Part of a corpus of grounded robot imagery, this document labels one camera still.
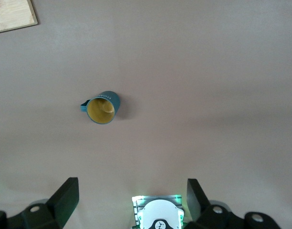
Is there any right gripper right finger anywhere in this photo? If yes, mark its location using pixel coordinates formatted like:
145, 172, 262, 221
184, 178, 282, 229

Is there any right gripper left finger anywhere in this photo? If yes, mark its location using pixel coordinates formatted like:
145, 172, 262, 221
0, 177, 80, 229

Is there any teal cup yellow inside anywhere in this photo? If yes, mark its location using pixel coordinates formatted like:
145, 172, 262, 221
79, 90, 121, 125

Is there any bamboo cutting board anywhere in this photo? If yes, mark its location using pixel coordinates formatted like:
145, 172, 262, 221
0, 0, 39, 34

